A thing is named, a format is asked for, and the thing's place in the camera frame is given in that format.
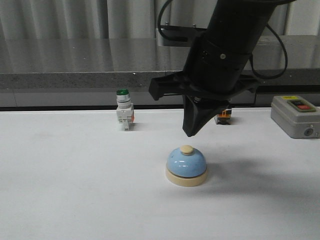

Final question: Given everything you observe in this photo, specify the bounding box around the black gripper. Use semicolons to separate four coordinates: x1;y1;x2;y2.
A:
148;37;260;137

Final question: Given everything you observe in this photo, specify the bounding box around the blue call bell cream base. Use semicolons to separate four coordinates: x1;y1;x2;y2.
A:
165;145;208;187

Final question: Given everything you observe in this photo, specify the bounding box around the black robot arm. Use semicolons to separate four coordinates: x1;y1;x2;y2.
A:
149;0;284;137

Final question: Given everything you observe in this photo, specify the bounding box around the grey control box red button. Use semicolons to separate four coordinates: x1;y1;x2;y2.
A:
270;95;320;139

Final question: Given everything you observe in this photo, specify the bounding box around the dark grey stone counter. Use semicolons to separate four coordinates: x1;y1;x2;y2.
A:
0;35;320;110

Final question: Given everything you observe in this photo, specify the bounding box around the grey curtain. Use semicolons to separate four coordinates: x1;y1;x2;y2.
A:
0;0;320;40

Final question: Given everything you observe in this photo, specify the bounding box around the black rotary selector switch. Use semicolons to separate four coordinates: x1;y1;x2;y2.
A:
214;107;232;125

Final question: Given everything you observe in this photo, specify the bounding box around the green pushbutton switch white body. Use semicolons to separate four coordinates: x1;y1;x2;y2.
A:
116;88;135;131

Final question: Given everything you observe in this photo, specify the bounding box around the black cable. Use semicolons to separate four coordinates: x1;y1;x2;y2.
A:
249;22;289;80

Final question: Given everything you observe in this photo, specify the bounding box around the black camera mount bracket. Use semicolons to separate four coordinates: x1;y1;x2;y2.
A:
156;25;207;47

